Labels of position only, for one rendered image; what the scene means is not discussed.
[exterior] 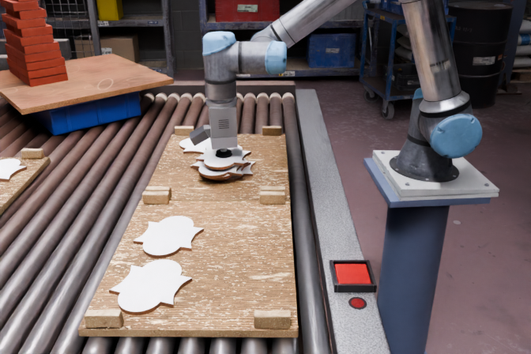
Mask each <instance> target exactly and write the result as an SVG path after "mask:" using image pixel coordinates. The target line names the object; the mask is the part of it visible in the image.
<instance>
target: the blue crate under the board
mask: <svg viewBox="0 0 531 354"><path fill-rule="evenodd" d="M140 91H141V90H140ZM140 91H136V92H129V93H125V94H121V95H117V96H110V97H106V98H102V99H98V100H91V101H87V102H83V103H79V104H72V105H68V106H64V107H57V108H53V109H49V110H45V111H38V112H34V113H30V115H31V116H32V117H33V118H34V119H36V120H37V121H38V122H39V123H40V124H42V125H43V126H44V127H45V128H46V129H47V130H49V131H50V132H51V133H52V134H53V135H55V136H57V135H60V134H66V133H69V132H73V131H77V130H83V129H86V128H89V127H93V126H99V125H103V124H106V123H110V122H116V121H119V120H123V119H128V118H133V117H136V116H139V115H141V106H140V99H139V92H140Z"/></svg>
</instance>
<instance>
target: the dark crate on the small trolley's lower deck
mask: <svg viewBox="0 0 531 354"><path fill-rule="evenodd" d="M395 70H402V72H401V73H397V72H395ZM387 71H388V64H386V65H384V67H383V78H382V79H383V80H384V81H386V79H387ZM391 85H392V86H393V87H395V88H396V89H398V90H400V91H412V90H417V89H418V88H421V86H420V80H419V77H418V73H417V69H416V64H414V63H398V64H393V71H392V78H391Z"/></svg>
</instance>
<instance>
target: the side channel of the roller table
mask: <svg viewBox="0 0 531 354"><path fill-rule="evenodd" d="M236 91H237V92H238V93H241V94H242V96H243V98H244V96H245V95H246V94H247V93H249V92H251V93H253V94H254V95H255V97H256V100H257V97H258V94H259V93H262V92H264V93H266V94H267V96H268V97H269V98H270V96H271V94H272V93H274V92H277V93H279V94H280V96H281V100H282V97H283V95H284V94H285V93H286V92H290V93H291V94H292V95H293V96H294V99H295V94H296V85H295V82H294V81H236ZM174 92H175V93H178V94H179V96H180V97H181V96H182V95H183V94H184V93H187V92H188V93H190V94H191V95H192V97H193V98H194V96H195V95H196V94H197V93H199V92H200V93H203V94H204V95H205V82H204V81H174V84H170V85H163V86H160V87H155V88H148V89H144V90H141V91H140V92H139V93H140V94H141V95H142V97H143V96H144V95H145V94H147V93H152V94H153V95H154V96H155V97H156V95H158V94H159V93H165V94H166V95H167V97H169V96H170V95H171V94H172V93H174ZM205 98H206V96H205Z"/></svg>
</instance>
